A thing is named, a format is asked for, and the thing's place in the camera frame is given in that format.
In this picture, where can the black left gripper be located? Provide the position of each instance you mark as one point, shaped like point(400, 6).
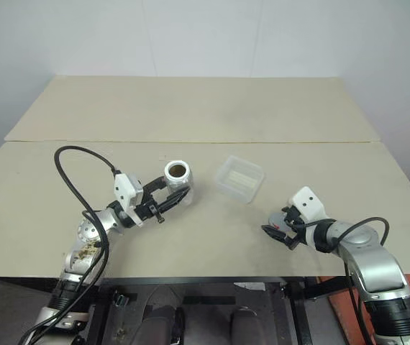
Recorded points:
point(147, 208)

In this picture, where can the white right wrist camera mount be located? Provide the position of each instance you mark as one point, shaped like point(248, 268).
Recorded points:
point(307, 203)

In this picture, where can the dark rounded shape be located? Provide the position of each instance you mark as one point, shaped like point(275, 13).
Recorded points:
point(244, 325)
point(162, 323)

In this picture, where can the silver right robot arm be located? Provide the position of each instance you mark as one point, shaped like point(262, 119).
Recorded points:
point(370, 258)

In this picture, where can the clear plastic jar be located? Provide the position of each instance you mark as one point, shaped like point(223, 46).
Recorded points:
point(176, 181)

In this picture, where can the clear plastic tray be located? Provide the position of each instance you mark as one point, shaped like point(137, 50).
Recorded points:
point(241, 178)

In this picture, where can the silver metal clip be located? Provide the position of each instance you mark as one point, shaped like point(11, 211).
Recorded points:
point(120, 300)

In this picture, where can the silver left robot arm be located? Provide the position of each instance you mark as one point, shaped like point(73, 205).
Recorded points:
point(90, 230)

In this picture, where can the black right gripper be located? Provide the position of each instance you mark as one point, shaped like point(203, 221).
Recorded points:
point(298, 230)

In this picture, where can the black table frame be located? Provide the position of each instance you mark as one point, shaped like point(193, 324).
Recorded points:
point(298, 316)

